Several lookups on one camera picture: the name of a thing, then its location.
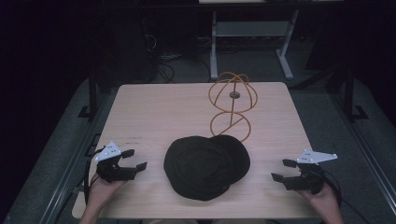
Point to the black cap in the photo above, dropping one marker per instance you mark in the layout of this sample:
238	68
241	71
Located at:
202	168

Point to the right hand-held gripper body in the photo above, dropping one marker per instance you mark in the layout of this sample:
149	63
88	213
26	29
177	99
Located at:
306	182

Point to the dark computer tower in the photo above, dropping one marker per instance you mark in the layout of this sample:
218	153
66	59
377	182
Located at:
130	49

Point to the black metal post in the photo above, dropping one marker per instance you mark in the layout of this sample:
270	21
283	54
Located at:
92	93
349	96

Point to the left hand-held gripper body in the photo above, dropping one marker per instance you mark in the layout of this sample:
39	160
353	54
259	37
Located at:
115	174

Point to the person's left hand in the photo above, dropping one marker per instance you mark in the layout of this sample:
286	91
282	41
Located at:
101	193

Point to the person's right hand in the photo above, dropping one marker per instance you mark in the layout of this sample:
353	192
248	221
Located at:
325	200

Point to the grey metal stand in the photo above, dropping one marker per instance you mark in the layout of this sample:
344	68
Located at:
249	29

